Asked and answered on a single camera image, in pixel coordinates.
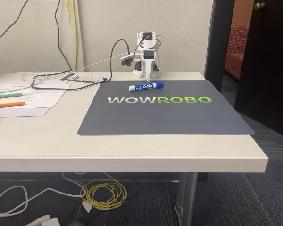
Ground blue Expo marker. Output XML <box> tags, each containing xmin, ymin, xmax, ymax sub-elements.
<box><xmin>128</xmin><ymin>81</ymin><xmax>165</xmax><ymax>92</ymax></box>

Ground green marker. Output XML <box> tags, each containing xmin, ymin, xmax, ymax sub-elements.
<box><xmin>0</xmin><ymin>92</ymin><xmax>23</xmax><ymax>100</ymax></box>

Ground orange marker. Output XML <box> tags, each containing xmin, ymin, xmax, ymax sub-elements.
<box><xmin>0</xmin><ymin>102</ymin><xmax>25</xmax><ymax>109</ymax></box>

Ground grey WOWROBO mat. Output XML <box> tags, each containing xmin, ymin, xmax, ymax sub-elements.
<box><xmin>77</xmin><ymin>80</ymin><xmax>255</xmax><ymax>136</ymax></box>

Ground dotted grid pad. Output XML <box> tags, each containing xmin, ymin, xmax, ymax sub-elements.
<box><xmin>67</xmin><ymin>73</ymin><xmax>104</xmax><ymax>84</ymax></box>

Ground red patterned chair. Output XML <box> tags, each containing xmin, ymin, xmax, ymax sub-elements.
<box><xmin>224</xmin><ymin>24</ymin><xmax>250</xmax><ymax>80</ymax></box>

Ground white printed paper sheet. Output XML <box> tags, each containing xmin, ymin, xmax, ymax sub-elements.
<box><xmin>0</xmin><ymin>82</ymin><xmax>72</xmax><ymax>108</ymax></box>

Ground cream table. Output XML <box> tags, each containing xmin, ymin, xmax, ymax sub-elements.
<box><xmin>0</xmin><ymin>71</ymin><xmax>269</xmax><ymax>174</ymax></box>

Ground dark wooden door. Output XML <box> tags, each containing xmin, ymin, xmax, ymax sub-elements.
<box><xmin>234</xmin><ymin>0</ymin><xmax>283</xmax><ymax>140</ymax></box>

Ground grey metal table leg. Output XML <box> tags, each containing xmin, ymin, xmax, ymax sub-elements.
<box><xmin>175</xmin><ymin>173</ymin><xmax>199</xmax><ymax>226</ymax></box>

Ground white blank paper sheet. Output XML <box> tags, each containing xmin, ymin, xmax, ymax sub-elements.
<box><xmin>0</xmin><ymin>107</ymin><xmax>50</xmax><ymax>118</ymax></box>

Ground white power adapter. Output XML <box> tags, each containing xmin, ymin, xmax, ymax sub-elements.
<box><xmin>25</xmin><ymin>214</ymin><xmax>61</xmax><ymax>226</ymax></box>

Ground white camera box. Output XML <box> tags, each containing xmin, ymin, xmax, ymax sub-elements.
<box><xmin>119</xmin><ymin>53</ymin><xmax>134</xmax><ymax>67</ymax></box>

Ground black camera cable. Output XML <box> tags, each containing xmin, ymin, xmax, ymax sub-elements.
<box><xmin>30</xmin><ymin>39</ymin><xmax>131</xmax><ymax>91</ymax></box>

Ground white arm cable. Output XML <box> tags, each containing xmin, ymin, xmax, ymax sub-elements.
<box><xmin>20</xmin><ymin>53</ymin><xmax>134</xmax><ymax>83</ymax></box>

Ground black door frame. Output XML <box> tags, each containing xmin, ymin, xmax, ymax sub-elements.
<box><xmin>203</xmin><ymin>0</ymin><xmax>235</xmax><ymax>93</ymax></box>

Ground long yellow wall cable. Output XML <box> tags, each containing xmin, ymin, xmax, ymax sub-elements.
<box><xmin>70</xmin><ymin>0</ymin><xmax>78</xmax><ymax>71</ymax></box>

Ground black wall cable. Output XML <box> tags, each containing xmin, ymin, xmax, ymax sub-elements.
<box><xmin>55</xmin><ymin>0</ymin><xmax>73</xmax><ymax>71</ymax></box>

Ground short yellow wall cable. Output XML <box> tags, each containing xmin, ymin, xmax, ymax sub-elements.
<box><xmin>65</xmin><ymin>0</ymin><xmax>73</xmax><ymax>23</ymax></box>

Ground coiled yellow floor cable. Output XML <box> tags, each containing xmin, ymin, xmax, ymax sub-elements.
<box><xmin>75</xmin><ymin>171</ymin><xmax>128</xmax><ymax>210</ymax></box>

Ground grey wall cable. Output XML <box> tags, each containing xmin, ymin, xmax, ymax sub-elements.
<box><xmin>0</xmin><ymin>0</ymin><xmax>29</xmax><ymax>43</ymax></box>

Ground white floor cable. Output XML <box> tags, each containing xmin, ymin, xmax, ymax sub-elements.
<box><xmin>0</xmin><ymin>171</ymin><xmax>86</xmax><ymax>217</ymax></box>

